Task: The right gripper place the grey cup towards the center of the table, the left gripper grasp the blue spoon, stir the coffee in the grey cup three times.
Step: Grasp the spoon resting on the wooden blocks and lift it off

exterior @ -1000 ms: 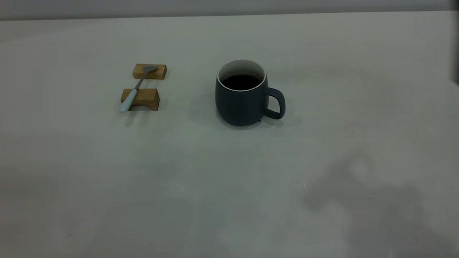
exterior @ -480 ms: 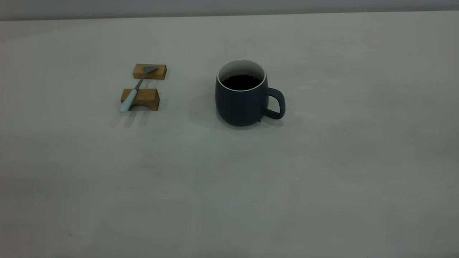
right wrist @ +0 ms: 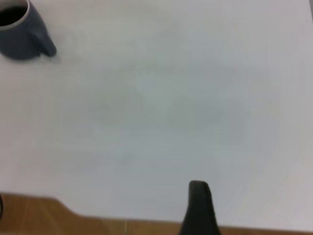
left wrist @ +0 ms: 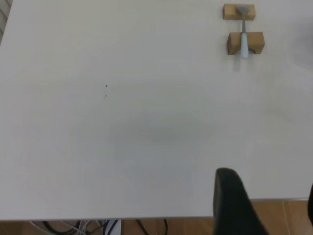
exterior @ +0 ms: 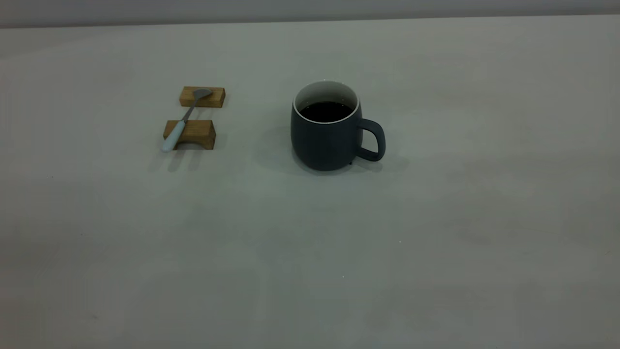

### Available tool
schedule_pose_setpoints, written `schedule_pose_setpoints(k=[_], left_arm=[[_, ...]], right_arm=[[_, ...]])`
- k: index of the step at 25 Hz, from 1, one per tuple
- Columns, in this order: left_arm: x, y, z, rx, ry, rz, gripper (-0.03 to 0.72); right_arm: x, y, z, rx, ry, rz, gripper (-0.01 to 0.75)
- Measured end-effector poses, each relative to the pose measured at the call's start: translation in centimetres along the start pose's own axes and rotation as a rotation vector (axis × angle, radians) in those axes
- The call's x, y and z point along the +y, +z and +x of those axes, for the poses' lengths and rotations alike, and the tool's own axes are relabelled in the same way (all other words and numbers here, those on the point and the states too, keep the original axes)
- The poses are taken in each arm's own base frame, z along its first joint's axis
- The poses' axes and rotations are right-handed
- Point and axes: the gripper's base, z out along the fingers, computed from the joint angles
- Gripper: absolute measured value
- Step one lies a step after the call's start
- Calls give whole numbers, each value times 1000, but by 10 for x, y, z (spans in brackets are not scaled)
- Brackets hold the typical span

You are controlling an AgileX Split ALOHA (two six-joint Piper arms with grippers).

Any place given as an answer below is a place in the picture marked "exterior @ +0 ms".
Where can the dark grey ceramic mug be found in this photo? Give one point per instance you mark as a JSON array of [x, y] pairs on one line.
[[324, 145]]

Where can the arched wooden block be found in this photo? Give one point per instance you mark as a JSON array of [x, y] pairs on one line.
[[198, 130]]

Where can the flat rectangular wooden block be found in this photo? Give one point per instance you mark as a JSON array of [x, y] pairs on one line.
[[213, 99]]

